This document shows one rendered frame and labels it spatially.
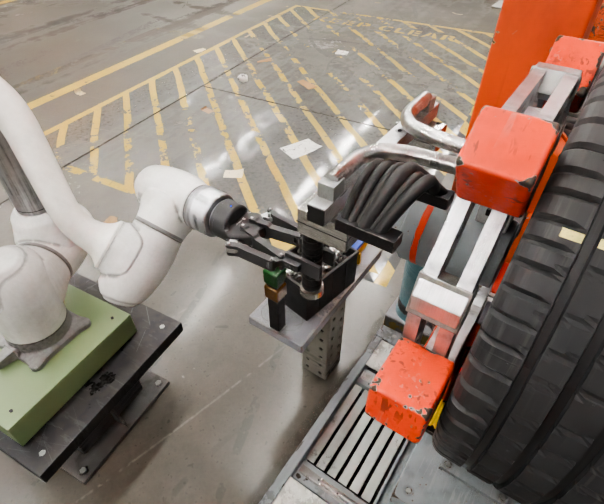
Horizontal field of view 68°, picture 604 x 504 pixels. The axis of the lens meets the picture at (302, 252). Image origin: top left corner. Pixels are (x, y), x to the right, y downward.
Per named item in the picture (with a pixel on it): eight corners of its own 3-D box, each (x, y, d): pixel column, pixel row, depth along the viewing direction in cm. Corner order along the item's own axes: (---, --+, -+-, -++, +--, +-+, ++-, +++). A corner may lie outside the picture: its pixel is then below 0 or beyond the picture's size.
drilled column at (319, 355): (325, 380, 152) (331, 299, 124) (301, 366, 156) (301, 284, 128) (340, 359, 158) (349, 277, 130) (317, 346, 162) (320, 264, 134)
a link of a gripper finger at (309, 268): (287, 249, 76) (285, 252, 75) (322, 266, 73) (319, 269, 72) (288, 262, 78) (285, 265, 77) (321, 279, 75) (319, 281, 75)
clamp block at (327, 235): (345, 254, 67) (348, 227, 63) (296, 232, 71) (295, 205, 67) (361, 236, 70) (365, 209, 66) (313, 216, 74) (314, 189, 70)
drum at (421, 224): (479, 310, 75) (505, 248, 65) (366, 260, 83) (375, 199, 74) (503, 262, 83) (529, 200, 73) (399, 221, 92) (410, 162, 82)
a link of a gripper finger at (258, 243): (244, 221, 81) (238, 224, 80) (286, 251, 75) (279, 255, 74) (246, 237, 83) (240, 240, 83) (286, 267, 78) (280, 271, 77)
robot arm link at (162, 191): (226, 194, 93) (195, 249, 91) (173, 171, 99) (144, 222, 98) (198, 171, 83) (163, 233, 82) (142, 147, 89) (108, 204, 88)
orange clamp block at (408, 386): (445, 391, 60) (417, 447, 54) (392, 363, 63) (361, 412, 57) (457, 362, 55) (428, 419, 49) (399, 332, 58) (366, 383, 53)
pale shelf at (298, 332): (301, 354, 111) (301, 347, 108) (248, 323, 118) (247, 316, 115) (381, 256, 136) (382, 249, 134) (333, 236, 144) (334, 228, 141)
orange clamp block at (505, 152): (521, 220, 49) (533, 186, 41) (452, 196, 52) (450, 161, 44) (547, 165, 50) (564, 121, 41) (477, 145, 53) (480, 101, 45)
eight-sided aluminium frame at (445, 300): (407, 461, 76) (507, 204, 39) (373, 439, 79) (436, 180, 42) (501, 273, 109) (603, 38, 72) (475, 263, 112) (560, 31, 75)
